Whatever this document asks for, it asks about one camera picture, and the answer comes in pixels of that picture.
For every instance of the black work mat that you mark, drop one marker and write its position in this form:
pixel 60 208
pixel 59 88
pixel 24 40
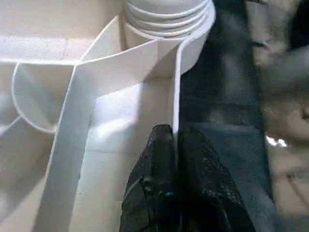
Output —
pixel 229 108

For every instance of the white plastic table top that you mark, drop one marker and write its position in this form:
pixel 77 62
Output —
pixel 72 96

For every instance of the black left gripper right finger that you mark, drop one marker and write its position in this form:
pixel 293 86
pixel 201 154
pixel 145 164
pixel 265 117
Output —
pixel 207 191

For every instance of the white plastic table leg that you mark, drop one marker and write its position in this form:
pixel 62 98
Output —
pixel 166 17

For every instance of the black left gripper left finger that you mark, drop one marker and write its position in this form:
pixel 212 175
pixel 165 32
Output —
pixel 154 188

